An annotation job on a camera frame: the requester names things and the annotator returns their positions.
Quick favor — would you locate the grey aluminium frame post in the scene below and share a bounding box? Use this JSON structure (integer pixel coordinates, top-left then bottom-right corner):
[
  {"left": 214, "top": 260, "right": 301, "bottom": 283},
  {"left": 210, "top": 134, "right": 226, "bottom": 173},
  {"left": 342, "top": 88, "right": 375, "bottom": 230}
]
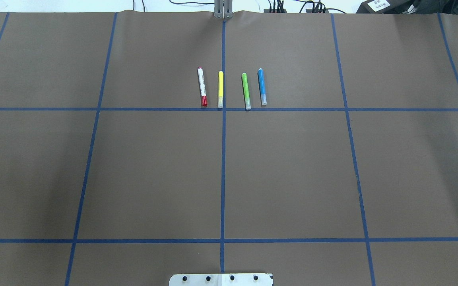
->
[{"left": 214, "top": 0, "right": 234, "bottom": 20}]

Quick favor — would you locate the green highlighter pen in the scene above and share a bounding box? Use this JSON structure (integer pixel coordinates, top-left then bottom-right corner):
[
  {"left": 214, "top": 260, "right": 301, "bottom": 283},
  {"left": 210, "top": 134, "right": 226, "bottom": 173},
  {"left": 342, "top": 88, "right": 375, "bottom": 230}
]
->
[{"left": 241, "top": 72, "right": 251, "bottom": 110}]

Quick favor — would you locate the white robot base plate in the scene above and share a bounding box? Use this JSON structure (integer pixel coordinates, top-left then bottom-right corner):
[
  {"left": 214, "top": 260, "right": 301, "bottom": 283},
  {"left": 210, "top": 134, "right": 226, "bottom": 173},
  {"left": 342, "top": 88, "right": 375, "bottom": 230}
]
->
[{"left": 169, "top": 273, "right": 274, "bottom": 286}]

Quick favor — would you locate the blue highlighter pen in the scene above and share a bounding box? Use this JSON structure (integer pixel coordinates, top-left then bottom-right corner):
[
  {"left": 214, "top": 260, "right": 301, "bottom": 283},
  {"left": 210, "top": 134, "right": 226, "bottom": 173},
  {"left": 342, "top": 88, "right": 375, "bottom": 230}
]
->
[{"left": 257, "top": 68, "right": 267, "bottom": 106}]

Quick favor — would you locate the red capped white marker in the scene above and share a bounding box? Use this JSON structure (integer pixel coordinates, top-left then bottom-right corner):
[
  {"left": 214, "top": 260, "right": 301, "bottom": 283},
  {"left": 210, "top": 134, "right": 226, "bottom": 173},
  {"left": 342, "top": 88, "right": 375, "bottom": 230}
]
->
[{"left": 197, "top": 67, "right": 208, "bottom": 107}]

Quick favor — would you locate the black power adapter box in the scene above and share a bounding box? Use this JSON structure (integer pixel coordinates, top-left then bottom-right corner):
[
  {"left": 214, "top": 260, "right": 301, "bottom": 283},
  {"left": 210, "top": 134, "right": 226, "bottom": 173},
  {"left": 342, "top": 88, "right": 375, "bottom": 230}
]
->
[{"left": 356, "top": 0, "right": 415, "bottom": 14}]

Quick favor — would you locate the yellow highlighter pen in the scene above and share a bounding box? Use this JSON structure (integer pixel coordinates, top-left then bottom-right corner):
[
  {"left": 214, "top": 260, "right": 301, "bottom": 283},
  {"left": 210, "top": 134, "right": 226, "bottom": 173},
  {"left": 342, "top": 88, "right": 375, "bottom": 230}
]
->
[{"left": 217, "top": 70, "right": 224, "bottom": 108}]

